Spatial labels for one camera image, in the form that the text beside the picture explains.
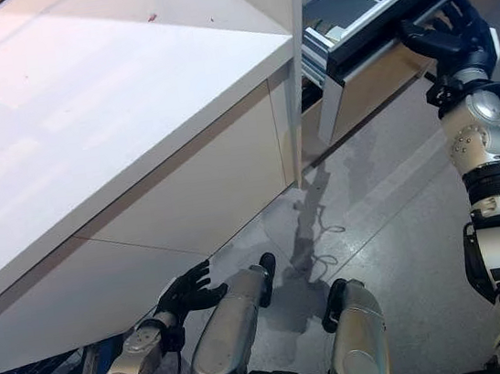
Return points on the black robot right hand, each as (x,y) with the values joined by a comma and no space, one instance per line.
(461,41)

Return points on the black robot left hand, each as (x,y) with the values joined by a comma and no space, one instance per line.
(190,291)

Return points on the white fridge drawer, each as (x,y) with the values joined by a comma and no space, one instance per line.
(379,82)

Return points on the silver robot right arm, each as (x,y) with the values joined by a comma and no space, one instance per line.
(488,142)

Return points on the silver robot left leg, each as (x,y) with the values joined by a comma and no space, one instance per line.
(235,318)

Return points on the silver robot leg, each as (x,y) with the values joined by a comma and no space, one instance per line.
(358,329)
(235,318)

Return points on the white tall side panel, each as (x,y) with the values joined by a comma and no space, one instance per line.
(295,75)

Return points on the silver robot right leg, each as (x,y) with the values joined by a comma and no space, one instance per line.
(358,329)

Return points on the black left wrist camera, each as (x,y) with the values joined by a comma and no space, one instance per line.
(175,336)

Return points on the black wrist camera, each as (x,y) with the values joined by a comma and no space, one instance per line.
(175,336)
(444,93)

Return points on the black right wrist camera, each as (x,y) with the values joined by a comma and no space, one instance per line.
(444,93)

